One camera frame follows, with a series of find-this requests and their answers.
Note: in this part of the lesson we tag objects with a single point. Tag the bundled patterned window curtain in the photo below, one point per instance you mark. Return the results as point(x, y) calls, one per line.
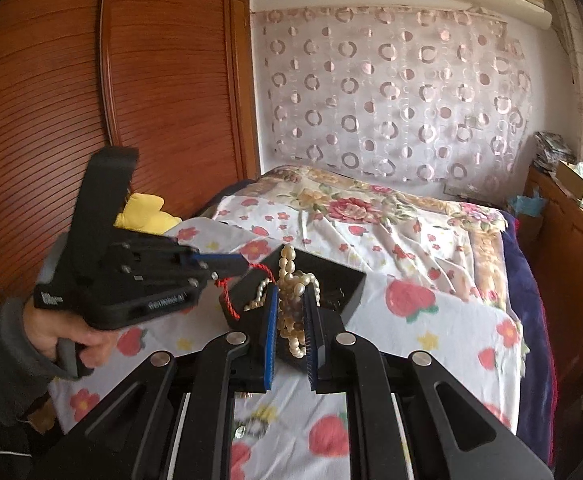
point(576, 75)

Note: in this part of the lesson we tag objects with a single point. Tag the person's left forearm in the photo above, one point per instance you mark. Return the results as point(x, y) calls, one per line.
point(1, 390)

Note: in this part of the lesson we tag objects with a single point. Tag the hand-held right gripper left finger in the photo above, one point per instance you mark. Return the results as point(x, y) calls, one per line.
point(270, 340)

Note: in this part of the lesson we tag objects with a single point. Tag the brown wooden wardrobe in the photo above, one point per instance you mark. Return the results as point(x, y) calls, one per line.
point(121, 90)

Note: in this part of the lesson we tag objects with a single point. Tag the long wooden cabinet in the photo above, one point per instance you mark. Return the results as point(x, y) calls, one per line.
point(571, 270)

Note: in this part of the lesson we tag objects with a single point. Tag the floral quilt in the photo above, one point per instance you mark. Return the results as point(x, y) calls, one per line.
point(361, 215)

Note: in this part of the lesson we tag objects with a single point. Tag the stack of magazines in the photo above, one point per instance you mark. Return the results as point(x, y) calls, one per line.
point(554, 152)

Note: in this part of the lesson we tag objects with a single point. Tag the strawberry print bedsheet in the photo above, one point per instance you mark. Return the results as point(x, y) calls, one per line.
point(421, 340)

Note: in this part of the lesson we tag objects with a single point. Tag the blue plastic bag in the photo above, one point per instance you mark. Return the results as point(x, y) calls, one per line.
point(526, 205)

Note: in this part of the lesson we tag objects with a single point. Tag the yellow plush toy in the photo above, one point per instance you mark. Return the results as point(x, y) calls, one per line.
point(144, 215)

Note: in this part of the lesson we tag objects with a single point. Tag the brown cardboard box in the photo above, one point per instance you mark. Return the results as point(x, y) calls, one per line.
point(574, 182)

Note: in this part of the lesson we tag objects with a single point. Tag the black square box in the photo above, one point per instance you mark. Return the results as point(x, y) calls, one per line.
point(344, 290)

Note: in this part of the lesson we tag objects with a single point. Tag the person's left hand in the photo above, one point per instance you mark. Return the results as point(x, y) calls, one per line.
point(51, 325)

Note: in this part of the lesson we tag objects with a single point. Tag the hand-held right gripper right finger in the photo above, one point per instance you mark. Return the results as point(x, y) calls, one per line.
point(312, 340)

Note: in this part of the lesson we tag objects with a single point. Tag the sheer circle-patterned curtain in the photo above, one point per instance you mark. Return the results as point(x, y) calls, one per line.
point(396, 90)

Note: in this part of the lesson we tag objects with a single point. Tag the dark blue blanket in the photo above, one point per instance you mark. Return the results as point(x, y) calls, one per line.
point(531, 310)

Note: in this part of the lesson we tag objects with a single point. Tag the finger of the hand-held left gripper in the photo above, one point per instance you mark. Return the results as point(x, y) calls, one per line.
point(216, 259)
point(224, 276)

